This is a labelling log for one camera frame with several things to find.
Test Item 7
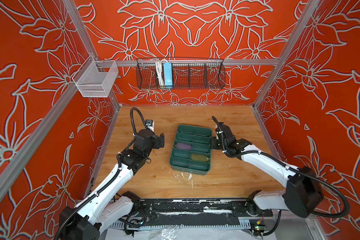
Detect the green striped sock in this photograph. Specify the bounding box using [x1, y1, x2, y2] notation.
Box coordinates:
[190, 153, 210, 163]

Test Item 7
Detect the purple striped sock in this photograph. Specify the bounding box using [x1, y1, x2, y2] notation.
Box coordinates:
[176, 142, 192, 151]

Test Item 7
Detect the green compartment tray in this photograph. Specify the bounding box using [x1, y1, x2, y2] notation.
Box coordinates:
[169, 124, 213, 176]

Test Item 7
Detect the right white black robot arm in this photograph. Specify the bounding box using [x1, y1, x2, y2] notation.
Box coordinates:
[212, 117, 351, 219]

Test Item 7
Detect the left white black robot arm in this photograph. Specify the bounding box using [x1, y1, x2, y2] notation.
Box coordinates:
[54, 108, 165, 240]

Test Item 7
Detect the light blue box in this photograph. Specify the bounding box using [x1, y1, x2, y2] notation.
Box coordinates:
[163, 62, 173, 89]

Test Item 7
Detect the clear acrylic box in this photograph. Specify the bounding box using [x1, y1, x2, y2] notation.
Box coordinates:
[73, 56, 119, 98]

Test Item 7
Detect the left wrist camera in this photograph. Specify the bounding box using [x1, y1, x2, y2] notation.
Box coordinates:
[145, 120, 155, 132]

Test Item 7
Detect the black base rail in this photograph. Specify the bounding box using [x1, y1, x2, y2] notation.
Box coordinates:
[127, 198, 274, 231]

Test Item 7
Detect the black wire basket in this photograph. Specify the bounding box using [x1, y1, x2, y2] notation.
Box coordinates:
[136, 58, 226, 90]

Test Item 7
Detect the white cable bundle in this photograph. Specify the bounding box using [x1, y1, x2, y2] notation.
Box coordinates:
[154, 59, 165, 87]

